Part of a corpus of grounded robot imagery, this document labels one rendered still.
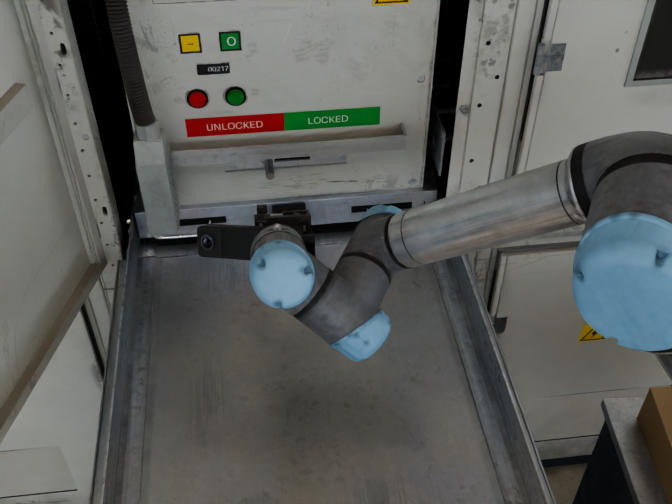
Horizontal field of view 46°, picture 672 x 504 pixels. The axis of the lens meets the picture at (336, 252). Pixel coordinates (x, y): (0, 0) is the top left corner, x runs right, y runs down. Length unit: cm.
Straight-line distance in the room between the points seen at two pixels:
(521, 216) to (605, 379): 105
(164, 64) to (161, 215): 24
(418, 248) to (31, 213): 60
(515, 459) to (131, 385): 58
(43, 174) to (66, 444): 76
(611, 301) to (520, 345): 100
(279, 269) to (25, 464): 114
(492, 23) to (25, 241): 77
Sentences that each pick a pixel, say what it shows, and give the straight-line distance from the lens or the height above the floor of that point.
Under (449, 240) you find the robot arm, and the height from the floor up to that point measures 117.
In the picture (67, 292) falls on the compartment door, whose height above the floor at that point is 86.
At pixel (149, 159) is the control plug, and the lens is 124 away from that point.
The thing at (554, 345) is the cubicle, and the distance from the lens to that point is 177.
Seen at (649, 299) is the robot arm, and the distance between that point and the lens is 74.
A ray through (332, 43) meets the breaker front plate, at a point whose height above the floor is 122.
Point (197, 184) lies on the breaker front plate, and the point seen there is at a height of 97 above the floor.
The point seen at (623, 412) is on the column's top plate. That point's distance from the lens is 139.
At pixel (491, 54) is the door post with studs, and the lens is 128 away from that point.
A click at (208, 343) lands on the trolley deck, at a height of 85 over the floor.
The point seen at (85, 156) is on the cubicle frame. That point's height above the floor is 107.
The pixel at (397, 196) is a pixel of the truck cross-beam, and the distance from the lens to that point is 144.
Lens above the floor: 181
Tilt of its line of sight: 43 degrees down
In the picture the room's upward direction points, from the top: straight up
